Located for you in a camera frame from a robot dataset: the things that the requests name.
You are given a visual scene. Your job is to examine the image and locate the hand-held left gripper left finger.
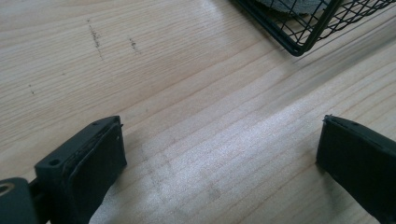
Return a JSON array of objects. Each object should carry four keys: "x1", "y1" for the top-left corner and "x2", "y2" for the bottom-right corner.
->
[{"x1": 34, "y1": 115, "x2": 128, "y2": 224}]

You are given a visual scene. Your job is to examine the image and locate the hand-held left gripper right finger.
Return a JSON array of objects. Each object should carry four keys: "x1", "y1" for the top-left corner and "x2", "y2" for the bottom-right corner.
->
[{"x1": 315, "y1": 114, "x2": 396, "y2": 224}]

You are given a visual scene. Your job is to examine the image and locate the black wire mesh basket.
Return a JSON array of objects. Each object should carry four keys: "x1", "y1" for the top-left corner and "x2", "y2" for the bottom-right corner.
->
[{"x1": 229, "y1": 0, "x2": 396, "y2": 58}]

